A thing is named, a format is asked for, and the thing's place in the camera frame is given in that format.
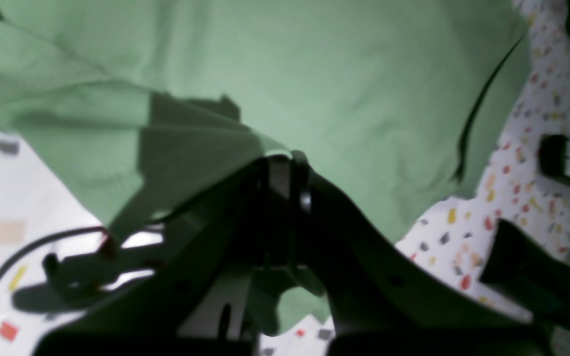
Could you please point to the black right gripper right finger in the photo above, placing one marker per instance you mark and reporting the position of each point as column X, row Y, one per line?
column 381, row 302

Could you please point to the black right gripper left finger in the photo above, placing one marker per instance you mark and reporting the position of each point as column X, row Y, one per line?
column 184, row 296

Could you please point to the light green T-shirt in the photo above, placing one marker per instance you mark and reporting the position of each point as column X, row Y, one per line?
column 139, row 105

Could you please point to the black TV remote control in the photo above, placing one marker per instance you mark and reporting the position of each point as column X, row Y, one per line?
column 554, row 157

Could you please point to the black curved handle piece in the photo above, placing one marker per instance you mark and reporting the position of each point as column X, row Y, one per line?
column 521, row 270

